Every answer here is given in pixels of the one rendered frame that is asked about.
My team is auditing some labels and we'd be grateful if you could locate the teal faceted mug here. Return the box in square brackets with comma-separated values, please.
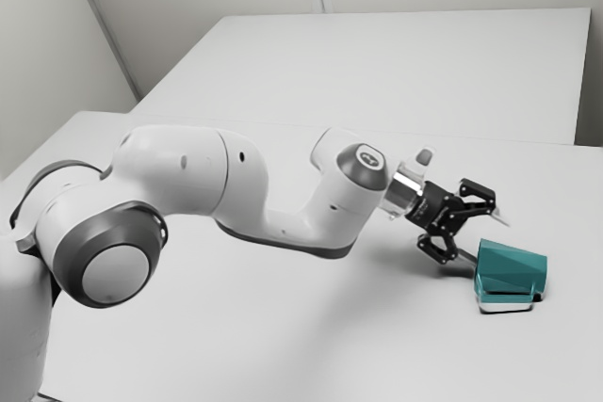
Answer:
[472, 238, 549, 314]

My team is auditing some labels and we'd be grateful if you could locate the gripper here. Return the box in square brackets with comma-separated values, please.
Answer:
[403, 177, 513, 266]

